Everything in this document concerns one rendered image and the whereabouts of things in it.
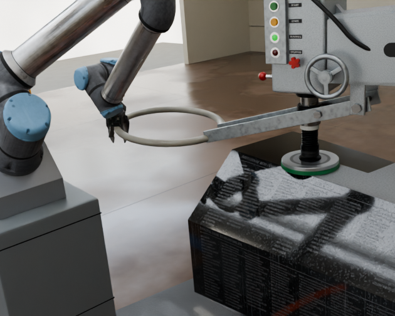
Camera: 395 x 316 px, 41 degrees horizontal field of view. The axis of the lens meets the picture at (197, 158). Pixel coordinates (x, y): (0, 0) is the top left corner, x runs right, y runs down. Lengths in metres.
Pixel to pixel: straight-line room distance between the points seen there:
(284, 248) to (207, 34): 8.49
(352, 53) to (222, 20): 8.67
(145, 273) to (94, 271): 1.06
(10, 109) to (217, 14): 8.73
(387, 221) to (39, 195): 1.18
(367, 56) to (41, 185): 1.19
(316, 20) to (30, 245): 1.21
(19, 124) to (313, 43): 0.98
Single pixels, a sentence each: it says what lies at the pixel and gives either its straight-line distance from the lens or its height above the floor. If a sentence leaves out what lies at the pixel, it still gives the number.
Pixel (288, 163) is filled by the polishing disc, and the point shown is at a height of 0.90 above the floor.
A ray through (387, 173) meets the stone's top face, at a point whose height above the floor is 0.87.
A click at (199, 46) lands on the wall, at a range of 10.06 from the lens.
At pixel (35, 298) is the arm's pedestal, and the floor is 0.57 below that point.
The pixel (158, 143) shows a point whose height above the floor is 0.96.
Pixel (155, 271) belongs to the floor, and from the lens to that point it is 3.11.
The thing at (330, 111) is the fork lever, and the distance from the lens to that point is 1.90.
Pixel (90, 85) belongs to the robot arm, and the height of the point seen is 1.21.
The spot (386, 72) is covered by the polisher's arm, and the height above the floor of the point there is 1.25.
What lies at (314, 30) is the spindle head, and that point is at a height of 1.39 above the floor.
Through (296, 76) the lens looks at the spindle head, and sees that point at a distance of 1.87.
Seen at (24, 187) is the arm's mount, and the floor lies 0.94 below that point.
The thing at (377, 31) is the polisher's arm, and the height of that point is 1.38.
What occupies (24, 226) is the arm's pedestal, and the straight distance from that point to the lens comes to 1.87.
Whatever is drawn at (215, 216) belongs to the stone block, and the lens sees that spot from 2.14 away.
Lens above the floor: 1.60
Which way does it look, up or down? 19 degrees down
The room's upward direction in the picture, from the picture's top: 5 degrees counter-clockwise
